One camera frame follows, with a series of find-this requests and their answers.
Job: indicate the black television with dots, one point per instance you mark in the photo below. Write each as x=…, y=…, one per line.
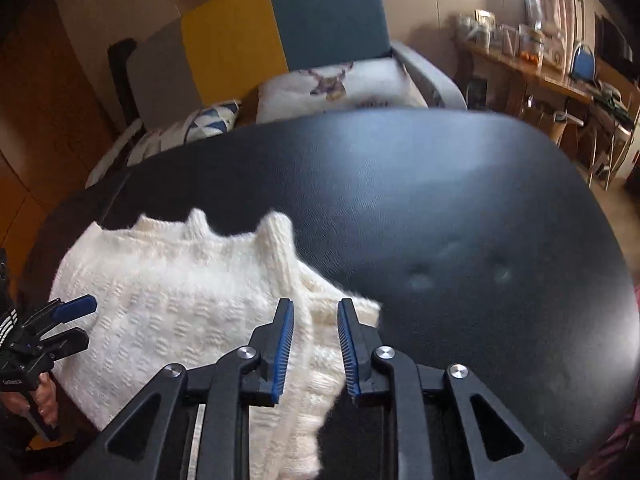
x=612, y=47

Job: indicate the glass jars on table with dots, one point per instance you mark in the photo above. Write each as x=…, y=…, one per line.
x=538, y=44

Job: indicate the wooden side table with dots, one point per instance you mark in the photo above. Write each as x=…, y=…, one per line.
x=524, y=74

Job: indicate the blue triangle pattern cushion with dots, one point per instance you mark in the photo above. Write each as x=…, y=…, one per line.
x=211, y=121

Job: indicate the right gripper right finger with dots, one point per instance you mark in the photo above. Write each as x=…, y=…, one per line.
x=437, y=424

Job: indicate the yellow blue grey armchair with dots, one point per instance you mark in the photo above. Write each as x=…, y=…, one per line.
x=225, y=49

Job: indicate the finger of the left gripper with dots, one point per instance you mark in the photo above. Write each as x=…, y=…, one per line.
x=63, y=345
x=58, y=312

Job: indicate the white deer print cushion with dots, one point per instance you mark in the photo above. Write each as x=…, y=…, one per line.
x=383, y=82

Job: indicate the cream knitted sweater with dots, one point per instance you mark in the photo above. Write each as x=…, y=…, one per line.
x=178, y=292

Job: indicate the blue folding chair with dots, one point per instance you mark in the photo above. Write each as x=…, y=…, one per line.
x=584, y=66

